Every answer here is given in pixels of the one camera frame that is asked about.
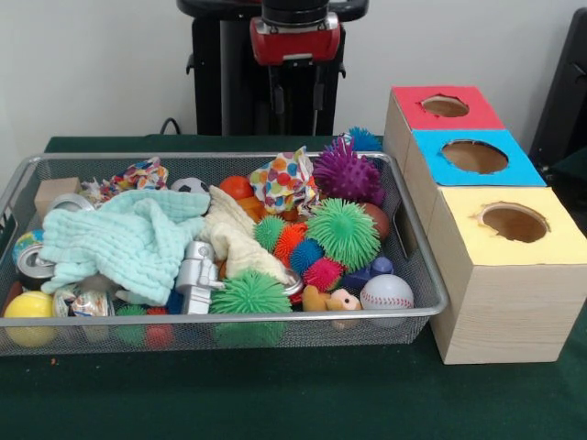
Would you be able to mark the mint green cloth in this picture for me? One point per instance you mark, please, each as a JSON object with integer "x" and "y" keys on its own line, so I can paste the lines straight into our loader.
{"x": 119, "y": 238}

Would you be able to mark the small soccer ball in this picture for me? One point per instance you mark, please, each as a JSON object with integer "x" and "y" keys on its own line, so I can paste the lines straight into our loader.
{"x": 190, "y": 185}

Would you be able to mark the white baseball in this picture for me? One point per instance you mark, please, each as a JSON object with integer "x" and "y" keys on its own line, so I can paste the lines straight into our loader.
{"x": 386, "y": 293}

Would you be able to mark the large green spiky ball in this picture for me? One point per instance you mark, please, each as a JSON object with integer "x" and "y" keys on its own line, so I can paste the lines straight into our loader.
{"x": 344, "y": 231}

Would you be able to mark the dark green tablecloth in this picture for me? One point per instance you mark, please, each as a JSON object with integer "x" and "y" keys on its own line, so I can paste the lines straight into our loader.
{"x": 275, "y": 399}

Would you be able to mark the yellow ball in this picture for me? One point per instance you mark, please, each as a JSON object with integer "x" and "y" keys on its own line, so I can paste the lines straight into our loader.
{"x": 27, "y": 304}

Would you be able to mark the blue spiky ball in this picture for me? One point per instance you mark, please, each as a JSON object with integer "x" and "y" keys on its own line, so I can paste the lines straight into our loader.
{"x": 364, "y": 137}

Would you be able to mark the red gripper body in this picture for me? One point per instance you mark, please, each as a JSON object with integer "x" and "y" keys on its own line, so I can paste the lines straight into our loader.
{"x": 298, "y": 43}

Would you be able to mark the wooden cube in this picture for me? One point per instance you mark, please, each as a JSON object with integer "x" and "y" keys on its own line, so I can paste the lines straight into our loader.
{"x": 52, "y": 192}

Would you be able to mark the wooden box with three holes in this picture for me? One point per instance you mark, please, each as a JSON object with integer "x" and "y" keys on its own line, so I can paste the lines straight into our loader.
{"x": 504, "y": 311}

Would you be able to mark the purple spiky ball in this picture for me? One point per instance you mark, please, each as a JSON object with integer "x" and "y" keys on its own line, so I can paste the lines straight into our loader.
{"x": 346, "y": 174}

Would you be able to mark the cream cloth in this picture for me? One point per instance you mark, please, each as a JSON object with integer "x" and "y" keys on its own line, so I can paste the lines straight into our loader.
{"x": 229, "y": 224}

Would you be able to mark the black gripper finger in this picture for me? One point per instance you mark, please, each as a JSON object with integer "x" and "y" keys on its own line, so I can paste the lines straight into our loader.
{"x": 319, "y": 87}
{"x": 277, "y": 89}

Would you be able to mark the silver toy robot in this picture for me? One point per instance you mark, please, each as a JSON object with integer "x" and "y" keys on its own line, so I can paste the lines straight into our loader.
{"x": 195, "y": 284}

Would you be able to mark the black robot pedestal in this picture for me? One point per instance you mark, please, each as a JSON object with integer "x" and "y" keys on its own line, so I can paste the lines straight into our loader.
{"x": 211, "y": 91}

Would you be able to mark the black chair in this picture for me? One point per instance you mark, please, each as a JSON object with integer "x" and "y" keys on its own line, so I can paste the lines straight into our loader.
{"x": 568, "y": 91}

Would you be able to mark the silver mesh bin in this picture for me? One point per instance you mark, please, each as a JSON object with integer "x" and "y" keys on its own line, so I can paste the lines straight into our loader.
{"x": 137, "y": 319}

